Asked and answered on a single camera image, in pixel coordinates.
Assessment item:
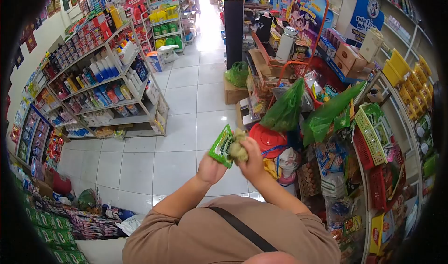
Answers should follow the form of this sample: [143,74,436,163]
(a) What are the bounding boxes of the person's body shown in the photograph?
[122,195,342,264]

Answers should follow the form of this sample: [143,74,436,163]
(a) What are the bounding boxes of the person's left fingers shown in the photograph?
[209,155,228,173]

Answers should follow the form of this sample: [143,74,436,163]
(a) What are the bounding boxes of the large red plastic basket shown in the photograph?
[367,162,407,212]

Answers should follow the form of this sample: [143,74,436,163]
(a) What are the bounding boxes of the white thermos flask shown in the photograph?
[275,26,298,62]

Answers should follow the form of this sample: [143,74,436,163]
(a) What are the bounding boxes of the red plastic lid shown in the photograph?
[249,123,288,159]

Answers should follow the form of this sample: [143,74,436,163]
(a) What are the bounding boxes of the yellow plastic basket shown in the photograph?
[354,102,390,166]

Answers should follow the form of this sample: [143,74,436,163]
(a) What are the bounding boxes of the black pillar stand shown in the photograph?
[224,0,244,70]

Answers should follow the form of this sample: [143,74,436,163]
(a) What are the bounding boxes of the dark green bag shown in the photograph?
[77,188,99,211]

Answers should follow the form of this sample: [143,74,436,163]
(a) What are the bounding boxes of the colourful cartoon display board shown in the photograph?
[272,0,330,49]

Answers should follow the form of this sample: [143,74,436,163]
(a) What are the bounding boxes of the white and blue carton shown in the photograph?
[146,51,166,73]

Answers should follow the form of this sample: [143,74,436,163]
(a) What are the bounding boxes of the small green plastic bag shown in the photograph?
[225,61,250,88]

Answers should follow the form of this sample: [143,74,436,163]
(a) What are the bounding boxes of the person's right fingers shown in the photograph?
[241,137,264,162]

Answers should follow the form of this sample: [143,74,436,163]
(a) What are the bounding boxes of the blue and white poster board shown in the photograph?
[344,0,385,48]

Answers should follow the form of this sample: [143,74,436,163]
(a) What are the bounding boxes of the person's right hand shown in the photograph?
[239,137,266,183]

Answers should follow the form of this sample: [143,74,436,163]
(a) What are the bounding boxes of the long green plastic bag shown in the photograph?
[302,81,367,148]

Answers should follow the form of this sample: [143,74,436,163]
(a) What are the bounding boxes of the brown cardboard box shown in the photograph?
[223,76,250,105]

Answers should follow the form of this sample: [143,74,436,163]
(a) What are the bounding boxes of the green snack packet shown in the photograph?
[208,124,234,169]

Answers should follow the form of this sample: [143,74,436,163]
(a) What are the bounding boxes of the pile of green packets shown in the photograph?
[10,173,90,264]

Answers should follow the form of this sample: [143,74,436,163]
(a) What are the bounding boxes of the person's left hand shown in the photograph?
[197,153,228,186]

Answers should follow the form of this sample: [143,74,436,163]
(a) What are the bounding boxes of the full shop shelf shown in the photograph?
[329,0,440,264]
[5,0,116,180]
[124,0,187,56]
[45,19,171,141]

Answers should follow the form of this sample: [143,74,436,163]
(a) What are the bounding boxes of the beige wad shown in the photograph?
[229,128,249,163]

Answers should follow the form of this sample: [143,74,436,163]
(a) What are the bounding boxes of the tray of brown eggs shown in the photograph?
[297,162,322,199]

